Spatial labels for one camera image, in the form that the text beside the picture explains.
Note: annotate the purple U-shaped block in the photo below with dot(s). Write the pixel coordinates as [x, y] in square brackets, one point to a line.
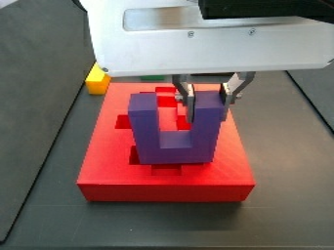
[179, 146]

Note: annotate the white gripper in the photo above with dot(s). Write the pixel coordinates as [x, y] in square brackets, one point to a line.
[148, 37]

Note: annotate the green S-shaped block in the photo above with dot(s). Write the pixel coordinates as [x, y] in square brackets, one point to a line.
[152, 78]

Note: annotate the red puzzle board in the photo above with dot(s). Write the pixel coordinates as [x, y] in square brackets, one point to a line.
[113, 177]

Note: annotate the yellow long block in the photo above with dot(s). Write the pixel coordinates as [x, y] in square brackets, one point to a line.
[96, 81]

